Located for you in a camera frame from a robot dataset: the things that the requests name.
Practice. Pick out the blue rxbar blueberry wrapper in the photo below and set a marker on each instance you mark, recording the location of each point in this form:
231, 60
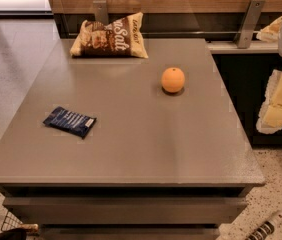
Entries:
71, 122

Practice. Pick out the orange fruit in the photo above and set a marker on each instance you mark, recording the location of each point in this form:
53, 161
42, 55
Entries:
173, 80

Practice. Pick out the grey drawer cabinet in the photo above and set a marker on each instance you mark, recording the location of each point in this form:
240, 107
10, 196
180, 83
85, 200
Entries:
155, 165

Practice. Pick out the brown white chips bag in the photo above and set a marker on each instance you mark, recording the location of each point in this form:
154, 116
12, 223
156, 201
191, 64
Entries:
122, 37

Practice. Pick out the white power strip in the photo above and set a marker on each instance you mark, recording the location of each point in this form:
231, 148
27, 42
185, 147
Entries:
267, 227

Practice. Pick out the right metal bracket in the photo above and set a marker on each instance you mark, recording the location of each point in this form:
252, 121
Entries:
244, 36

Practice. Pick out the metal bracket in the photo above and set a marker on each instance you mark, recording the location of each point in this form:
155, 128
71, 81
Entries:
244, 36
101, 11

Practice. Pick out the left metal bracket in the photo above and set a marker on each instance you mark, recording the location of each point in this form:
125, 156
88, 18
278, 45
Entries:
101, 11

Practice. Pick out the wire basket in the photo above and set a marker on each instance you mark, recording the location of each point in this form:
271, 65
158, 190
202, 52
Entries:
13, 229

